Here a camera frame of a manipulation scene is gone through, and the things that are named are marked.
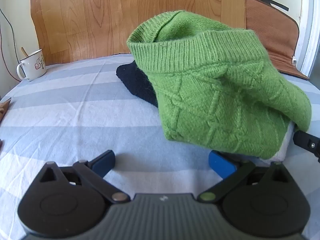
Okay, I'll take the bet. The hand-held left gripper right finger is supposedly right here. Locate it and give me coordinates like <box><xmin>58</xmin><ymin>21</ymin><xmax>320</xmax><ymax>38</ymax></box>
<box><xmin>197</xmin><ymin>150</ymin><xmax>291</xmax><ymax>203</ymax></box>

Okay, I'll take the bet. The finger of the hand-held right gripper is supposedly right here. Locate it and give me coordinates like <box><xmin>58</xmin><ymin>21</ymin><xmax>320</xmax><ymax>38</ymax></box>
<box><xmin>293</xmin><ymin>130</ymin><xmax>320</xmax><ymax>164</ymax></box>

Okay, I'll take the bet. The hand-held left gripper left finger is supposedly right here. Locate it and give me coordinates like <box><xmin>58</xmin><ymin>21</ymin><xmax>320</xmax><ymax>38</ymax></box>
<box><xmin>37</xmin><ymin>150</ymin><xmax>131</xmax><ymax>203</ymax></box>

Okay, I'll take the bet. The green knitted sweater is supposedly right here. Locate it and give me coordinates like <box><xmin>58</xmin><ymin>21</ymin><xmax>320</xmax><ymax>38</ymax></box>
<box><xmin>127</xmin><ymin>10</ymin><xmax>312</xmax><ymax>158</ymax></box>

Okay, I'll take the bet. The navy knitted garment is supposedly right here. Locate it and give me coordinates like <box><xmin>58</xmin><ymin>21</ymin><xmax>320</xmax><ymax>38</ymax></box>
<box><xmin>116</xmin><ymin>60</ymin><xmax>158</xmax><ymax>108</ymax></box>

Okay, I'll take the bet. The striped grey bed sheet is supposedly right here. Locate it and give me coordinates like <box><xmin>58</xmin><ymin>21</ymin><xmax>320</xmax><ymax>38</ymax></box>
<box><xmin>0</xmin><ymin>54</ymin><xmax>320</xmax><ymax>240</ymax></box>

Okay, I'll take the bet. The brown snack packet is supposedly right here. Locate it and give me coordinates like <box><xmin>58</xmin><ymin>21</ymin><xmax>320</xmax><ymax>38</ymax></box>
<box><xmin>0</xmin><ymin>97</ymin><xmax>12</xmax><ymax>120</ymax></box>

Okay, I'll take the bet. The brown perforated cushion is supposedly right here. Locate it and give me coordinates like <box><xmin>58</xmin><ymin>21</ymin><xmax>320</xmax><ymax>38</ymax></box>
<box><xmin>245</xmin><ymin>0</ymin><xmax>310</xmax><ymax>81</ymax></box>

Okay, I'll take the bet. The white enamel mug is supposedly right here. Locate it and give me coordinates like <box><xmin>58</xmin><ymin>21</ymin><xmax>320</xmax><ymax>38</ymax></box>
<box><xmin>17</xmin><ymin>49</ymin><xmax>47</xmax><ymax>82</ymax></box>

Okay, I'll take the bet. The wood grain headboard panel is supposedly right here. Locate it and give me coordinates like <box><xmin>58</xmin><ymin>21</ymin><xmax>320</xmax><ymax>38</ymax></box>
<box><xmin>29</xmin><ymin>0</ymin><xmax>247</xmax><ymax>65</ymax></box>

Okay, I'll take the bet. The white window frame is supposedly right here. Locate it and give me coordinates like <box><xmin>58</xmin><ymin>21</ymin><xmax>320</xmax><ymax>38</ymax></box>
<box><xmin>299</xmin><ymin>0</ymin><xmax>320</xmax><ymax>80</ymax></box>

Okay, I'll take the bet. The red wall cable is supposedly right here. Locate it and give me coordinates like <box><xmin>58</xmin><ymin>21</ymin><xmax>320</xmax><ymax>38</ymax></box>
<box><xmin>0</xmin><ymin>40</ymin><xmax>22</xmax><ymax>82</ymax></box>

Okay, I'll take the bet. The dark wall cable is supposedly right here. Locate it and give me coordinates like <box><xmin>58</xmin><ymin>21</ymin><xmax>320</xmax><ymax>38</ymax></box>
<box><xmin>0</xmin><ymin>8</ymin><xmax>16</xmax><ymax>55</ymax></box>

